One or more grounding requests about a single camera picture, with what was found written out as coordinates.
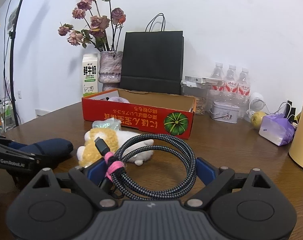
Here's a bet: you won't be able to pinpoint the clear water bottle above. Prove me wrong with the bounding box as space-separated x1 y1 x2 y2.
207 62 226 113
224 64 238 103
237 68 251 119

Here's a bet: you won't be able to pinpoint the braided usb cable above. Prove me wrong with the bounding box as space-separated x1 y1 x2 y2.
93 133 198 201

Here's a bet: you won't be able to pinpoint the black paper shopping bag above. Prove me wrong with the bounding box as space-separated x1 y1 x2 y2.
120 13 184 95

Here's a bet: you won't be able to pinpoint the white charging cables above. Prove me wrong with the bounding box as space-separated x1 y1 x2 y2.
251 100 302 128

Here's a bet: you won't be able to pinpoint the white green milk carton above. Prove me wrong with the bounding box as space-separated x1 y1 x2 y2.
82 54 98 96

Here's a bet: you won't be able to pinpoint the red orange cardboard box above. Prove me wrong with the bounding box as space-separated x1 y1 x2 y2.
81 89 196 139

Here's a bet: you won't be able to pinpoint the yellow green pear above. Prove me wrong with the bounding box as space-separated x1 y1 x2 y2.
250 111 266 130

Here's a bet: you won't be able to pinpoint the fluffy lilac headband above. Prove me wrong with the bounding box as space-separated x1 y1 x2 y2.
108 96 130 103

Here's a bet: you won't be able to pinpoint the orange white plush hamster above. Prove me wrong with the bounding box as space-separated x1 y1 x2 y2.
77 128 154 167

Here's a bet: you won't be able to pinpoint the left clear water bottle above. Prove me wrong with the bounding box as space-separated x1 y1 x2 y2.
207 62 226 113

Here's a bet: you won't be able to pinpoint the middle clear water bottle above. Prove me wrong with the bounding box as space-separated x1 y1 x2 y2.
224 64 238 103

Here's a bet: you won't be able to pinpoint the black light stand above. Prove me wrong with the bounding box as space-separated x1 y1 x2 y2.
6 0 33 127

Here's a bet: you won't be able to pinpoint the purple gift bag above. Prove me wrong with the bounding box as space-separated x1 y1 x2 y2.
258 113 295 146

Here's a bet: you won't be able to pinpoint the small white desk fan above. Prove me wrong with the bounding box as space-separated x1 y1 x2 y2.
245 92 265 122

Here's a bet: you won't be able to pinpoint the iridescent plastic packet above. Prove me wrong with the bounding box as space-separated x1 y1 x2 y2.
92 118 121 131

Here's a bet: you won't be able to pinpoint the dried pink rose bouquet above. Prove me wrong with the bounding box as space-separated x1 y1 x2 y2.
58 0 126 52

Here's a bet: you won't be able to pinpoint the navy blue sock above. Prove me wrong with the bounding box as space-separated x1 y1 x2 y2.
8 138 74 169

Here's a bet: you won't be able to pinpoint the clear plastic food container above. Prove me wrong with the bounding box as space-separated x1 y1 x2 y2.
181 80 212 116

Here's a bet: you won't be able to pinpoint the white floral tin box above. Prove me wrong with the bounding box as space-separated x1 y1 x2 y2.
209 101 240 124

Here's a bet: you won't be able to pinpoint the wire storage rack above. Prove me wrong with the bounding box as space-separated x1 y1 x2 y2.
0 99 15 135

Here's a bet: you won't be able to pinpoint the white wall socket panel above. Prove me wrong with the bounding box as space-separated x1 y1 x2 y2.
35 109 51 118

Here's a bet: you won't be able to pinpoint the right clear water bottle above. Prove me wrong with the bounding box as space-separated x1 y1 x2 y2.
237 68 251 119

